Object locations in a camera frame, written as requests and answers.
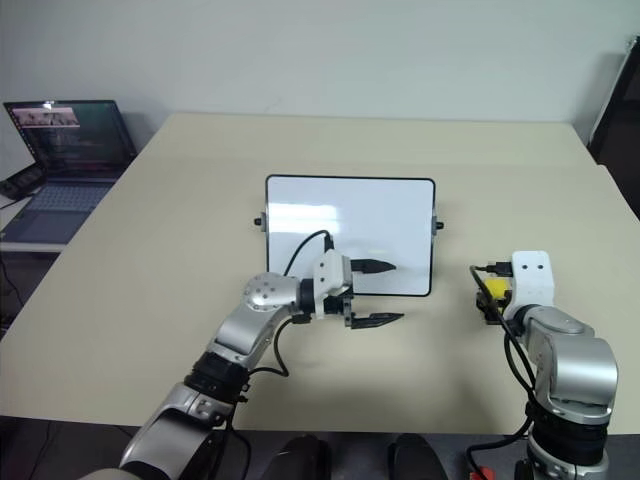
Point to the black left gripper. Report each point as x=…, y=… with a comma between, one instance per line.
x=346, y=305

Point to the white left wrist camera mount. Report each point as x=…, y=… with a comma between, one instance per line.
x=331, y=280

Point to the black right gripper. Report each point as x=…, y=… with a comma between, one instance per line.
x=495, y=316

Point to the yellow and black board eraser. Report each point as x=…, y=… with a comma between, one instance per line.
x=498, y=288

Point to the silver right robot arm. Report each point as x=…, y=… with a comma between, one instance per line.
x=575, y=360

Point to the white dry-erase board with stand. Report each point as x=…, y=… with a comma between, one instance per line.
x=350, y=225

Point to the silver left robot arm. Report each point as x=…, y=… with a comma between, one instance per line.
x=250, y=330

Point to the small black device beside laptop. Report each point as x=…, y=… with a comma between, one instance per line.
x=20, y=182

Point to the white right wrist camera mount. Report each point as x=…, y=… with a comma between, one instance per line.
x=531, y=280

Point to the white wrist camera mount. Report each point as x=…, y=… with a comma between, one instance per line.
x=331, y=280
x=531, y=280

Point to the black cabinet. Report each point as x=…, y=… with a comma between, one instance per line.
x=620, y=125

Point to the open dark laptop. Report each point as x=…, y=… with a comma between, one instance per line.
x=75, y=140

